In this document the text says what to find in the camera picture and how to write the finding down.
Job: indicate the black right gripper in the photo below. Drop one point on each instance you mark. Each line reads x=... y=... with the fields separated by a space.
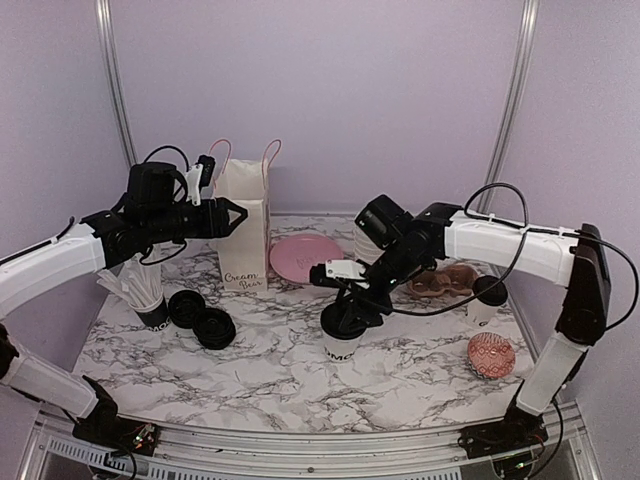
x=362 y=306

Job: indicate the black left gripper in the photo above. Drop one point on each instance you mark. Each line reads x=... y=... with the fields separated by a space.
x=216 y=216

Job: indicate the black cup lid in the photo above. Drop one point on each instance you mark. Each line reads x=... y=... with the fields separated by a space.
x=328 y=324
x=490 y=291

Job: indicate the white paper bag pink handles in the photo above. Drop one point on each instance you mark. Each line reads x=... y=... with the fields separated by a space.
x=244 y=255

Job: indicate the brown cardboard cup carrier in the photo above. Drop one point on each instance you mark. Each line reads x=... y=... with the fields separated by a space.
x=455 y=280

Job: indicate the white paper coffee cup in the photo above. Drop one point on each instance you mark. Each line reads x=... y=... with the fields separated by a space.
x=478 y=315

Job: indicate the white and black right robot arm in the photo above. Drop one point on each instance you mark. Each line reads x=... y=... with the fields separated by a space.
x=573 y=259

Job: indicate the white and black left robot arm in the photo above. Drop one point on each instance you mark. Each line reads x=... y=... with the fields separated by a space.
x=160 y=205

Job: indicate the stack of white paper cups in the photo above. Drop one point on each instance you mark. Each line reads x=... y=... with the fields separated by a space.
x=364 y=248

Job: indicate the pink plate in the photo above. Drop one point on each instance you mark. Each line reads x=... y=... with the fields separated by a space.
x=292 y=257

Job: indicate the rear stack of black lids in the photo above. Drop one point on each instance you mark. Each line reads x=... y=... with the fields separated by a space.
x=184 y=307

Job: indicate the stack of black lids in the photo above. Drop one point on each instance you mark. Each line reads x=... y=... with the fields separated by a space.
x=214 y=328
x=184 y=307

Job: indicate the front stack of black lids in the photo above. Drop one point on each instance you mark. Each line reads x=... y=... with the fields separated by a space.
x=214 y=328

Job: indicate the black cup holding straws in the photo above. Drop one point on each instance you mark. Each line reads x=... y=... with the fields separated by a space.
x=155 y=317

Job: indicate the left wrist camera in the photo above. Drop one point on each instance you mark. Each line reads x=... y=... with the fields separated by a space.
x=198 y=177

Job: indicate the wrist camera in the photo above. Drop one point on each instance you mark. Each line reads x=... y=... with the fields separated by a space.
x=338 y=274
x=198 y=177

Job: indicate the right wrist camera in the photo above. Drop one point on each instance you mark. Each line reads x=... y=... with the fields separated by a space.
x=338 y=274

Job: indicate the left aluminium frame post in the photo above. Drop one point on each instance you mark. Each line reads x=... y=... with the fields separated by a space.
x=112 y=68

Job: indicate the aluminium frame post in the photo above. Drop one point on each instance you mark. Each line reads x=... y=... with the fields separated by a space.
x=516 y=88
x=112 y=68

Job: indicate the front aluminium rail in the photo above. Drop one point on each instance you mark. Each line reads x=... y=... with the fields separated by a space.
x=189 y=452

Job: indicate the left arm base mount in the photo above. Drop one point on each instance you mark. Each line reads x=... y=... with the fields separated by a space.
x=104 y=426

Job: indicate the right aluminium frame post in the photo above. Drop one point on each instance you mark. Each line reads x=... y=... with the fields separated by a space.
x=516 y=88

